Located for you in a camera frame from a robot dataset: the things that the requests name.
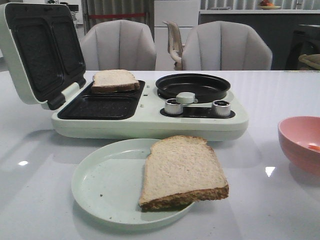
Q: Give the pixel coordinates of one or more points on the white cabinet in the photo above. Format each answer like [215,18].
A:
[185,13]

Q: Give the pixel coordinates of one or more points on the beige office chair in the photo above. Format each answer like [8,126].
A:
[175,46]

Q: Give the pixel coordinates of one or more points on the left grey upholstered chair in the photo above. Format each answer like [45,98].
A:
[119,44]

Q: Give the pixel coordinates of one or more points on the beige cushion at right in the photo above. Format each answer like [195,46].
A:
[312,60]

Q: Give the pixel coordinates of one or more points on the grey upholstered chair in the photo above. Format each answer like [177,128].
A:
[119,44]
[225,46]

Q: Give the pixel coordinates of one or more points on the green sandwich maker lid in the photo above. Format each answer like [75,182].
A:
[41,48]

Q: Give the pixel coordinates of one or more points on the pink bowl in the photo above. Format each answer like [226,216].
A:
[295,134]

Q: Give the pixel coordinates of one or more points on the green round plate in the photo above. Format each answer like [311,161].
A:
[107,184]

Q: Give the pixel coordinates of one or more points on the orange shrimp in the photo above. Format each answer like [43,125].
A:
[314,147]

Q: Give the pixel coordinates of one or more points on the left silver control knob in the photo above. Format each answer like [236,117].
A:
[172,107]

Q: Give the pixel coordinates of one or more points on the dark counter with white top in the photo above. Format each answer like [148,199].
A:
[288,33]

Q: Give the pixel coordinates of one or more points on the right grey upholstered chair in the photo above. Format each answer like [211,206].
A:
[225,46]

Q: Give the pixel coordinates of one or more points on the bread slice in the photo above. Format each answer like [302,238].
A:
[114,80]
[181,170]

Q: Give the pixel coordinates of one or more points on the black round frying pan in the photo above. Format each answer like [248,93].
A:
[206,88]

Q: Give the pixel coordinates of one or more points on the silver control knob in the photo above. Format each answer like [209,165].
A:
[221,108]
[172,107]

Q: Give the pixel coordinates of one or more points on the right silver control knob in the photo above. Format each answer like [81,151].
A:
[221,108]

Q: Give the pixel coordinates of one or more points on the fruit plate on counter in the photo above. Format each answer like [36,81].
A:
[267,5]

